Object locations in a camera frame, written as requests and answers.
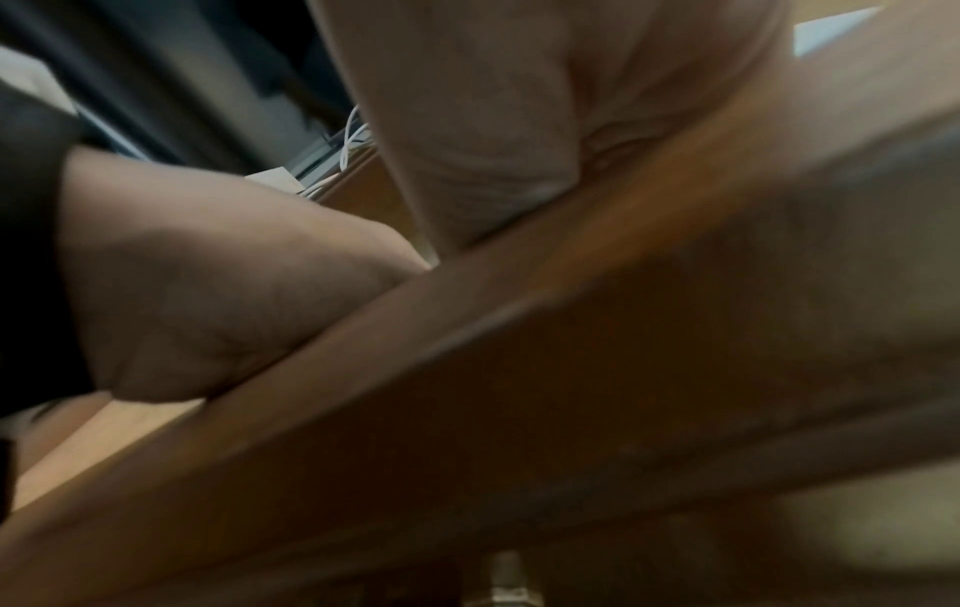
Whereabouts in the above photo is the black sleeve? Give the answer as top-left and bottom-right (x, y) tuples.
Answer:
(0, 77), (100, 419)

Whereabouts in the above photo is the dark grey cabinet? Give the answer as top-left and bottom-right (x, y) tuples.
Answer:
(0, 0), (354, 179)

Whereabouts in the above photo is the person's left forearm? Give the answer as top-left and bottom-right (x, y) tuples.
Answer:
(58, 145), (433, 406)

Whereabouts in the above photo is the grey metal bracket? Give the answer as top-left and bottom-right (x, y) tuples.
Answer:
(480, 550), (535, 607)

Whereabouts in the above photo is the person's right hand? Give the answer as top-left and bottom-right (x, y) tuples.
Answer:
(306, 0), (798, 260)

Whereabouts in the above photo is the white paper sheet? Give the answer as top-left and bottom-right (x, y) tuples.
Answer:
(246, 167), (310, 195)

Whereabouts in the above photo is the white cable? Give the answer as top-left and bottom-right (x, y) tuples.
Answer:
(339, 105), (374, 174)

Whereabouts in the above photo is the brown wooden board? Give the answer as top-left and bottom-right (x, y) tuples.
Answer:
(0, 4), (960, 607)

